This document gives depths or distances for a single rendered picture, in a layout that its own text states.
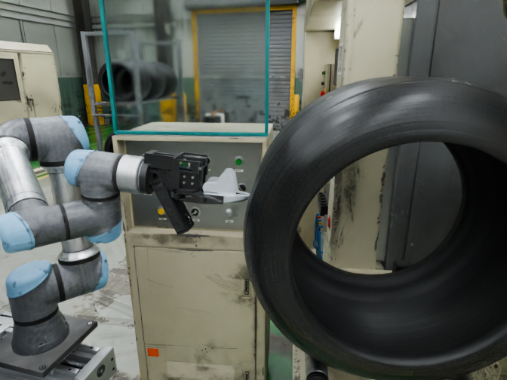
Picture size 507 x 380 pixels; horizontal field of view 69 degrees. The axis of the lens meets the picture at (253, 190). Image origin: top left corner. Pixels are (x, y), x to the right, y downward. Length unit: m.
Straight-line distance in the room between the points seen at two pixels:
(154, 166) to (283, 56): 9.46
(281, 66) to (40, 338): 9.36
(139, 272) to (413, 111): 1.21
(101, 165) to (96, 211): 0.10
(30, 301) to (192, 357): 0.76
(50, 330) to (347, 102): 1.03
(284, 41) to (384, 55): 9.19
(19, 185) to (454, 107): 0.80
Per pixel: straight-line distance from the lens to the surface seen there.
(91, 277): 1.22
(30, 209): 0.80
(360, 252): 1.07
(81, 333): 1.31
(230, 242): 1.38
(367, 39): 0.96
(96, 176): 0.76
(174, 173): 0.70
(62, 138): 1.11
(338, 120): 0.58
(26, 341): 1.27
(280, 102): 10.15
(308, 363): 0.83
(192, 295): 1.52
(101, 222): 0.80
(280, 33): 10.17
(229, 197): 0.70
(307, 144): 0.58
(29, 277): 1.19
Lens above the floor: 1.47
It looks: 18 degrees down
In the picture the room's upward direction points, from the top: straight up
